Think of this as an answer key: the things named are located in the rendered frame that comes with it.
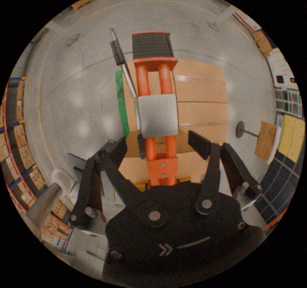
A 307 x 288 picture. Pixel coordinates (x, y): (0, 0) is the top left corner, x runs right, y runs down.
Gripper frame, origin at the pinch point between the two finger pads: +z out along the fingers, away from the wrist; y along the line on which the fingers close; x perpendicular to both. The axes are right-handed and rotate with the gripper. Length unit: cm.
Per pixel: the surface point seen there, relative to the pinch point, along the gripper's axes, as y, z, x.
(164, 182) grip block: 1.1, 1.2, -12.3
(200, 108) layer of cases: 42, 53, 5
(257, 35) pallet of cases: 565, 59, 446
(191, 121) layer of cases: 32, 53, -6
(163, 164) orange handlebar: 0.6, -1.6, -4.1
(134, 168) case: -9.3, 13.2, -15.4
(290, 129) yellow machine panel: 731, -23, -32
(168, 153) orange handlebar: 1.8, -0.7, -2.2
